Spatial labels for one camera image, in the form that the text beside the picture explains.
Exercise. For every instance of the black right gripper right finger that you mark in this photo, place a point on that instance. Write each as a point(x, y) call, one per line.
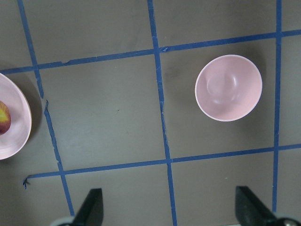
point(250, 210)

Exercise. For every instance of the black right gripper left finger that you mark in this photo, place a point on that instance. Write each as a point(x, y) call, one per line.
point(91, 210)

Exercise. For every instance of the pink plate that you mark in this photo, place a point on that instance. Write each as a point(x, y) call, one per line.
point(17, 135)

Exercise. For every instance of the pink bowl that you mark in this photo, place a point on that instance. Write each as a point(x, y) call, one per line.
point(228, 88)

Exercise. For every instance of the red yellow apple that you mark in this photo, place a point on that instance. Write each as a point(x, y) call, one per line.
point(5, 118)

